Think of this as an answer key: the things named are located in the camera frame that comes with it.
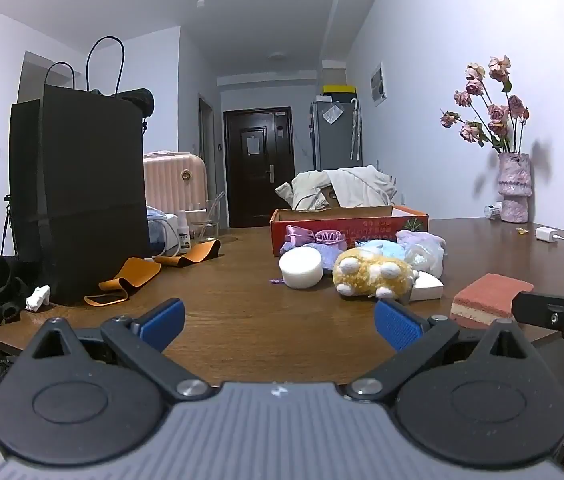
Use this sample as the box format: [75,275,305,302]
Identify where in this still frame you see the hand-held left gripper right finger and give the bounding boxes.
[345,299,543,403]

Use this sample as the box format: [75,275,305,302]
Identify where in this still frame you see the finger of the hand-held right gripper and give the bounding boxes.
[511,291,564,361]

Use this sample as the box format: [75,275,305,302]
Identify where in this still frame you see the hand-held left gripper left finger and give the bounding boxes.
[19,297,213,402]

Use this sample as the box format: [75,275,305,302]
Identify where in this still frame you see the brick red sponge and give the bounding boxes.
[451,273,535,331]

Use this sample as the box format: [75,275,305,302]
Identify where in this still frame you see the yellow plush toy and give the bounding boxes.
[332,248,419,301]

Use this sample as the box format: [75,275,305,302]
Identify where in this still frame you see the iridescent bag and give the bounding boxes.
[404,246,445,280]

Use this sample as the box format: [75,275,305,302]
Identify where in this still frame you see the light blue plush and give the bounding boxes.
[356,239,405,262]

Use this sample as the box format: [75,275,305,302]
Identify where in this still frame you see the purple knit pouch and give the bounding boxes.
[269,241,349,287]

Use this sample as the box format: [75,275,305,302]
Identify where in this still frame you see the orange cardboard box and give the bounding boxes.
[269,204,430,259]

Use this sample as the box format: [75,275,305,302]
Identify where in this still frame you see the pink satin pouch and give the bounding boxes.
[312,229,348,247]

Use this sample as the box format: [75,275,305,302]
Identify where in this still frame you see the white foam cylinder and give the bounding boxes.
[278,248,324,290]

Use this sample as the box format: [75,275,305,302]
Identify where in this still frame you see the purple satin pouch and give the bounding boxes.
[285,224,315,250]

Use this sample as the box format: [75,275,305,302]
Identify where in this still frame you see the white spray bottle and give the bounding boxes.
[177,210,193,254]

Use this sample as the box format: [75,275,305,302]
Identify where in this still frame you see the blue white plastic pack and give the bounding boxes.
[146,205,181,259]

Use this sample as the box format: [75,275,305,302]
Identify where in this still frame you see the clear glass jar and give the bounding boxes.
[188,194,227,242]

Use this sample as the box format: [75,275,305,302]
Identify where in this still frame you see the pink vase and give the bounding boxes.
[496,152,533,224]

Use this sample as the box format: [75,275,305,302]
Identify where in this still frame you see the small white figurine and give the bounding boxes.
[25,284,52,311]

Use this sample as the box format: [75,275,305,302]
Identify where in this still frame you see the pink suitcase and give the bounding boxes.
[143,151,209,217]

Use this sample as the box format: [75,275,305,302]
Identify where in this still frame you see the beige jacket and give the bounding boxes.
[275,165,399,211]

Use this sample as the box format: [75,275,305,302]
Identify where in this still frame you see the black paper bag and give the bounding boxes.
[8,36,155,307]

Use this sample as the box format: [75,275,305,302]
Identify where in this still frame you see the dark door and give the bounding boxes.
[223,106,296,229]

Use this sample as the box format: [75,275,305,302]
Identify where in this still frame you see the black plastic cylinder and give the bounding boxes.
[0,255,30,295]

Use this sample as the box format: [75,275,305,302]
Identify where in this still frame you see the black tripod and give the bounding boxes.
[1,194,17,257]

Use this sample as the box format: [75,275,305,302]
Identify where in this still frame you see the grey refrigerator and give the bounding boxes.
[310,99,363,172]

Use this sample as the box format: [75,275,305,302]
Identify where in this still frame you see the dried roses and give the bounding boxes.
[438,54,531,155]

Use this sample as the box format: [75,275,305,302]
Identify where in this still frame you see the hanging umbrella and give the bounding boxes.
[350,99,363,162]

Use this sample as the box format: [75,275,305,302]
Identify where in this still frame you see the orange strap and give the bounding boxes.
[154,239,223,269]
[84,257,163,307]

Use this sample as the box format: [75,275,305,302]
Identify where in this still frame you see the wall electrical panel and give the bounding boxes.
[369,62,391,107]

